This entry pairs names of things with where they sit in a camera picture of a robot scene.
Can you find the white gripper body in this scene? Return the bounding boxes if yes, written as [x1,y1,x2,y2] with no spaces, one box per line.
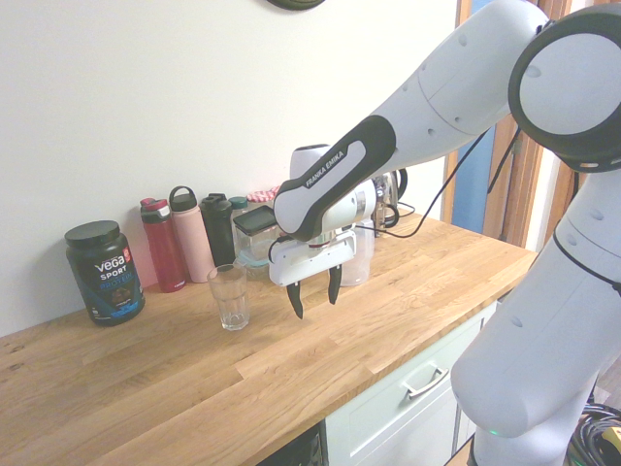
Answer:
[269,227,358,288]

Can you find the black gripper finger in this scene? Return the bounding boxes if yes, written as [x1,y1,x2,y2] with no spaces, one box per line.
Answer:
[285,281,305,320]
[327,263,343,307]

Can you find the red water bottle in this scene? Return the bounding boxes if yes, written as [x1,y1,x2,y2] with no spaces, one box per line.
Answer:
[139,197,188,294]

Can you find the glass container with blue rim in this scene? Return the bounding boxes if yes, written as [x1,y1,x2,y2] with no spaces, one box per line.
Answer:
[234,231,274,271]

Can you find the clear drinking glass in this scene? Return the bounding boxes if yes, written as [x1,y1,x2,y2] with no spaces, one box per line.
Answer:
[207,263,250,332]

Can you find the jar with red checked lid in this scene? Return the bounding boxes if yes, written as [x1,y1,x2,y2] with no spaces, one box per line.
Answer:
[245,185,282,208]

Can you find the clear bottle with teal lid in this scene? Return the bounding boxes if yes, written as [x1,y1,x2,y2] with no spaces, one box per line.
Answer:
[227,195,251,261]

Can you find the black shaker bottle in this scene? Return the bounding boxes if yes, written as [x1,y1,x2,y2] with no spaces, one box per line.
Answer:
[199,192,236,268]

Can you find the glass electric kettle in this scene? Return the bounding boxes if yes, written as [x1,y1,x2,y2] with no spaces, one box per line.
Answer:
[372,168,410,230]

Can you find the white rounded appliance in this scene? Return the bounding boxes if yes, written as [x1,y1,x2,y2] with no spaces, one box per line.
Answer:
[289,144,333,183]

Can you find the pink insulated bottle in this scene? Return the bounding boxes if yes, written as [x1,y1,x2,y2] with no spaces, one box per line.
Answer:
[168,185,215,284]

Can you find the dark under-counter appliance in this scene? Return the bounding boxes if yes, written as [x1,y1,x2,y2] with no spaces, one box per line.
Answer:
[254,420,325,466]

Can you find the pale green cabinet drawer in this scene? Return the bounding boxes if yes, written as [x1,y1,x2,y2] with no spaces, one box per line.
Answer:
[323,303,502,466]

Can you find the black Vega protein tub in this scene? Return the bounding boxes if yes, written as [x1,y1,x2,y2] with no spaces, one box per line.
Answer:
[64,220,147,327]

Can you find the yellow power box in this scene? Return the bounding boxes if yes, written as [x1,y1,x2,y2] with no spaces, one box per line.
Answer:
[600,425,621,460]

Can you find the long black cable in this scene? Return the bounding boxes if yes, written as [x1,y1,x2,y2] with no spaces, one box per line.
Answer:
[356,130,487,240]

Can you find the silver drawer handle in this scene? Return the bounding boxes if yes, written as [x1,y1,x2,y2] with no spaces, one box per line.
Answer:
[401,365,450,401]

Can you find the wooden door frame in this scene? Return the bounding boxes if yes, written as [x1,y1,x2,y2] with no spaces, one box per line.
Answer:
[454,0,554,251]

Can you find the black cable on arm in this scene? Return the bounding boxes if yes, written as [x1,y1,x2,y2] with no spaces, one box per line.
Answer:
[486,123,520,194]

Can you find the black round wall object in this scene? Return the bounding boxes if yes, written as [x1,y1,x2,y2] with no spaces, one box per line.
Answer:
[264,0,327,12]

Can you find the coiled black cables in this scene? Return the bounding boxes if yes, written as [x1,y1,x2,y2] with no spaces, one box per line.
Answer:
[571,400,621,466]

